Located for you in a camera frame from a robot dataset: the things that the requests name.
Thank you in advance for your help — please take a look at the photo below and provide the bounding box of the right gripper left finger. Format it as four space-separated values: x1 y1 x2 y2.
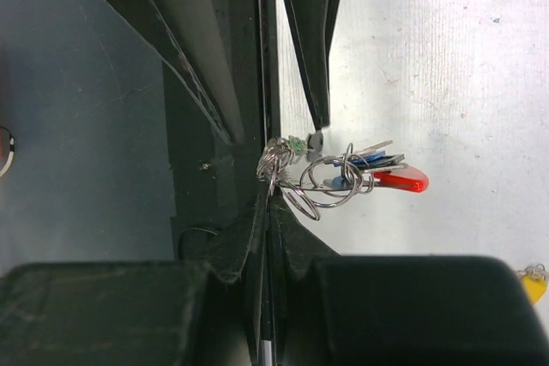
1 196 265 365

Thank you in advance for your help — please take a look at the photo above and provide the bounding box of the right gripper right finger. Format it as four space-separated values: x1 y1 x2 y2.
269 198 548 365

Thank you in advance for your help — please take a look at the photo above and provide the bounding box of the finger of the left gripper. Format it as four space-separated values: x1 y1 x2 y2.
283 0 340 130
105 0 244 144

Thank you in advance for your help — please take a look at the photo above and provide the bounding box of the red handled metal key organizer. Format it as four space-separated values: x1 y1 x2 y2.
256 135 430 221

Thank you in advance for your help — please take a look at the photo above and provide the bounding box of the black key tag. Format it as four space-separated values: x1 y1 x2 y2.
306 130 323 162

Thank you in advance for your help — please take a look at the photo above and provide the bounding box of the yellow tag key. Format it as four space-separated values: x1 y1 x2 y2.
517 263 548 304

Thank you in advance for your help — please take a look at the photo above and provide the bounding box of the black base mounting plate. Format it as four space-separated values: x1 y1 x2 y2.
160 0 282 264

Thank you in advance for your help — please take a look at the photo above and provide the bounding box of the blue key tag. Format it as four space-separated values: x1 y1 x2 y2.
323 151 408 190

